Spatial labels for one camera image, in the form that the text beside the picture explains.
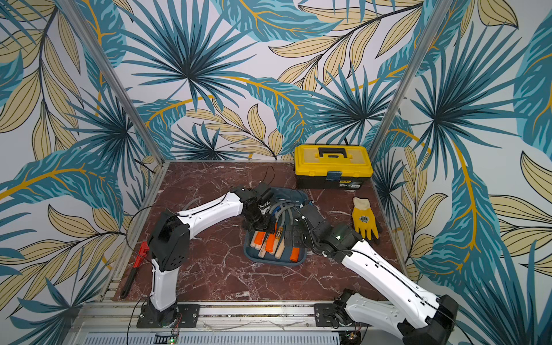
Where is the left aluminium corner post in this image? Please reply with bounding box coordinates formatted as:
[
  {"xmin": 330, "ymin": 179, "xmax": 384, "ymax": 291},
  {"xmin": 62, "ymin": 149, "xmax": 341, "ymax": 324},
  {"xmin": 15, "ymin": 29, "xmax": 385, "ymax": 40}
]
[{"xmin": 58, "ymin": 0, "xmax": 165, "ymax": 165}]

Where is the red pipe wrench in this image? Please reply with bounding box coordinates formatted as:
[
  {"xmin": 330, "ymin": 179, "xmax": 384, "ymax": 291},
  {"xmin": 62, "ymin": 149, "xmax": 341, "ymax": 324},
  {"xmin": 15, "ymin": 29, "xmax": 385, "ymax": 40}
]
[{"xmin": 119, "ymin": 241, "xmax": 150, "ymax": 299}]

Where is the front aluminium rail frame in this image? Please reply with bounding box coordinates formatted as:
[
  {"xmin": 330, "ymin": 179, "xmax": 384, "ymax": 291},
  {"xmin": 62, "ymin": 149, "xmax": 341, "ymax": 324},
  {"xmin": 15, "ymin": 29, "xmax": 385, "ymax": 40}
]
[{"xmin": 65, "ymin": 298, "xmax": 436, "ymax": 344}]

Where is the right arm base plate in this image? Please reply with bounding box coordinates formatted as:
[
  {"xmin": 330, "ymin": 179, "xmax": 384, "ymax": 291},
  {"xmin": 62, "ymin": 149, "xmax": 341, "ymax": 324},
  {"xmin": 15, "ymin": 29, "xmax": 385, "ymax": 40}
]
[{"xmin": 313, "ymin": 302, "xmax": 375, "ymax": 329}]

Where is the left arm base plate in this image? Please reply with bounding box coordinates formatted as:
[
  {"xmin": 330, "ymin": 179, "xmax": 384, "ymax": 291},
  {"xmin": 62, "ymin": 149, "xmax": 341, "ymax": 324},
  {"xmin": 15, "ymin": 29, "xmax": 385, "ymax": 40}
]
[{"xmin": 137, "ymin": 303, "xmax": 200, "ymax": 329}]

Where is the wooden sickle labelled handle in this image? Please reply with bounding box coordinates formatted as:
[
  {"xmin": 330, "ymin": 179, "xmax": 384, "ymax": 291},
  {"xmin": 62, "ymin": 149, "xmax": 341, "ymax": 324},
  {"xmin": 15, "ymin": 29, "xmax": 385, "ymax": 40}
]
[{"xmin": 273, "ymin": 206, "xmax": 303, "ymax": 253}]

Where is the teal plastic tray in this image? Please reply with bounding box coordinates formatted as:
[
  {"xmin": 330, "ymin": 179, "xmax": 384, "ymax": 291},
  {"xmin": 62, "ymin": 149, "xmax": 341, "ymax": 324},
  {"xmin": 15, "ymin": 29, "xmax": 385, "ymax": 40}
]
[{"xmin": 243, "ymin": 188, "xmax": 309, "ymax": 267}]

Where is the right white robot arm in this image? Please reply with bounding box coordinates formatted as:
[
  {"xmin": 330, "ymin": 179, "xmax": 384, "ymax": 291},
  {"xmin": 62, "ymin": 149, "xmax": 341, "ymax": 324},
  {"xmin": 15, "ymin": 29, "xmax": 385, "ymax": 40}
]
[{"xmin": 293, "ymin": 204, "xmax": 459, "ymax": 344}]

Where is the wooden handle sickle plain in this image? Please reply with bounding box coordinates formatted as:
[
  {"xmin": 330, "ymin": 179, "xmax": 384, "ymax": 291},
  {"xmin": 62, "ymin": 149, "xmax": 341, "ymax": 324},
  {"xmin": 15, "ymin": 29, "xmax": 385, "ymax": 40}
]
[{"xmin": 275, "ymin": 202, "xmax": 303, "ymax": 260}]

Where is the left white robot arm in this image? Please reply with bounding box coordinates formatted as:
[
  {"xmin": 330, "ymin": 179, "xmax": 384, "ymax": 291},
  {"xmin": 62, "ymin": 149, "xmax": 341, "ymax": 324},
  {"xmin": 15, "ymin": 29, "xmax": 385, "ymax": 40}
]
[{"xmin": 148, "ymin": 183, "xmax": 273, "ymax": 313}]

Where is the right aluminium corner post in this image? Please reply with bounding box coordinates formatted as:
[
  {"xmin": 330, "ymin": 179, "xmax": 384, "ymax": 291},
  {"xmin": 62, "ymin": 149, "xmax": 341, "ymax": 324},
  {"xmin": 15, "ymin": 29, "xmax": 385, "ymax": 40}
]
[{"xmin": 369, "ymin": 0, "xmax": 452, "ymax": 158}]

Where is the wooden sickle yellow label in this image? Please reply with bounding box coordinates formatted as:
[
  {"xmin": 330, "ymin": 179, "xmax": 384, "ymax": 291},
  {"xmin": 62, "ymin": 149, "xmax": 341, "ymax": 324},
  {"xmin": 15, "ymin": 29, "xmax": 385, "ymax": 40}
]
[{"xmin": 258, "ymin": 247, "xmax": 267, "ymax": 259}]

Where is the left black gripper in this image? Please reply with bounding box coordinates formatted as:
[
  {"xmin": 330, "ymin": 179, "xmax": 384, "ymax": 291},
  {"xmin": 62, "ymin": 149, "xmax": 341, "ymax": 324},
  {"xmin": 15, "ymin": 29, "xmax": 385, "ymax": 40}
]
[{"xmin": 243, "ymin": 207, "xmax": 278, "ymax": 234}]

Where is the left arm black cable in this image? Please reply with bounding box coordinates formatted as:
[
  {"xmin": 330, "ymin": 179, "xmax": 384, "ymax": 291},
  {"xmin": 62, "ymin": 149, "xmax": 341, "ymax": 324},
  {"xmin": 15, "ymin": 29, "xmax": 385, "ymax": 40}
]
[{"xmin": 124, "ymin": 204, "xmax": 182, "ymax": 255}]

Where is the yellow work glove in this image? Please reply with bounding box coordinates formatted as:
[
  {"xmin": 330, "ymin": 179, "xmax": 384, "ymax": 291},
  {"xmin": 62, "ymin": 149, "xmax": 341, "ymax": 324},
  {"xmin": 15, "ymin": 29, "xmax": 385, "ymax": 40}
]
[{"xmin": 352, "ymin": 197, "xmax": 380, "ymax": 241}]

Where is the yellow black toolbox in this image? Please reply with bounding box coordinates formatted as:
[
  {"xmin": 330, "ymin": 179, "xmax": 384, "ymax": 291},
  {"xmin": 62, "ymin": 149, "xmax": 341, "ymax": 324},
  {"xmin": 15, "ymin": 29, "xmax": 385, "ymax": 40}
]
[{"xmin": 294, "ymin": 145, "xmax": 374, "ymax": 190}]

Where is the aluminium corner post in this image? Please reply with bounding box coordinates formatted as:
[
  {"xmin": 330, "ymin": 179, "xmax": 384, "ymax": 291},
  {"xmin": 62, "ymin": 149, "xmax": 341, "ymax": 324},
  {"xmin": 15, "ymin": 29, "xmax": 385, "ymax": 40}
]
[
  {"xmin": 369, "ymin": 0, "xmax": 452, "ymax": 158},
  {"xmin": 58, "ymin": 0, "xmax": 165, "ymax": 165}
]

